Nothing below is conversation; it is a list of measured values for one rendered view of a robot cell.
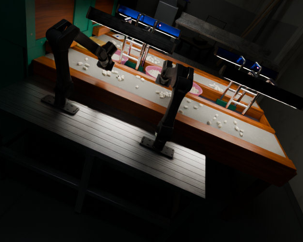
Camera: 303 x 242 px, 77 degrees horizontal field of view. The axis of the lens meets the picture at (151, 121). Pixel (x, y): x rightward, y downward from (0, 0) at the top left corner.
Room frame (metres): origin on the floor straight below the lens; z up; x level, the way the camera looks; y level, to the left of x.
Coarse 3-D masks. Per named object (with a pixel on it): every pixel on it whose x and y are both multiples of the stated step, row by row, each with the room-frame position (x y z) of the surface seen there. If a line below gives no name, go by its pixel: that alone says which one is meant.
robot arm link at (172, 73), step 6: (180, 66) 0.93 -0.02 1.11; (168, 72) 1.07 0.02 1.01; (174, 72) 0.93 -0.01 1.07; (180, 72) 0.91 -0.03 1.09; (186, 72) 0.96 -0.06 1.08; (192, 72) 0.94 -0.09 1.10; (174, 78) 0.89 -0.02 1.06; (192, 78) 0.92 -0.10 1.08; (174, 84) 0.86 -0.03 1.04; (192, 84) 0.90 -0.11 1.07
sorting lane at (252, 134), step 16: (96, 64) 1.34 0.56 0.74; (112, 80) 1.21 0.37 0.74; (128, 80) 1.31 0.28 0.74; (144, 96) 1.18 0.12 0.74; (192, 112) 1.25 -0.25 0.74; (208, 112) 1.36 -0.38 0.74; (224, 128) 1.22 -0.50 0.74; (240, 128) 1.33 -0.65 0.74; (256, 128) 1.45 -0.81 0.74; (256, 144) 1.20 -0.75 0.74; (272, 144) 1.30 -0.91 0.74
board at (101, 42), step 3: (90, 36) 1.75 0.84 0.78; (93, 39) 1.71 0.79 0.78; (96, 39) 1.74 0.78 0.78; (96, 42) 1.67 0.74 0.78; (99, 42) 1.70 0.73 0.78; (102, 42) 1.74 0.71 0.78; (105, 42) 1.77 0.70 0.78; (78, 45) 1.45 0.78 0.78; (102, 45) 1.70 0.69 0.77; (84, 48) 1.44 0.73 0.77
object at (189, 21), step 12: (180, 24) 3.83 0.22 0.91; (192, 24) 4.23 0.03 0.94; (204, 24) 4.58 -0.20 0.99; (216, 36) 4.03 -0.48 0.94; (228, 36) 4.58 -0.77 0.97; (240, 48) 3.85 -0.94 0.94; (252, 48) 4.58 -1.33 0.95; (264, 48) 4.58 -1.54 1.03; (180, 60) 4.13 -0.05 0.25; (192, 60) 4.52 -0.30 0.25; (264, 60) 3.83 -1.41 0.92; (216, 72) 4.44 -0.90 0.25
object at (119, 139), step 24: (0, 96) 0.70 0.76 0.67; (24, 96) 0.77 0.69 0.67; (72, 96) 0.94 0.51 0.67; (24, 120) 0.62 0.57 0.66; (48, 120) 0.68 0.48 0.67; (72, 120) 0.75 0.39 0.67; (96, 120) 0.82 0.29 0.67; (120, 120) 0.91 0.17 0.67; (144, 120) 1.02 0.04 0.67; (72, 144) 0.62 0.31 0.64; (96, 144) 0.66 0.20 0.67; (120, 144) 0.73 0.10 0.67; (168, 144) 0.89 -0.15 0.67; (192, 144) 0.99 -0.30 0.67; (144, 168) 0.64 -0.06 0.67; (168, 168) 0.71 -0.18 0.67; (192, 168) 0.78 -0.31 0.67; (192, 192) 0.63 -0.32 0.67
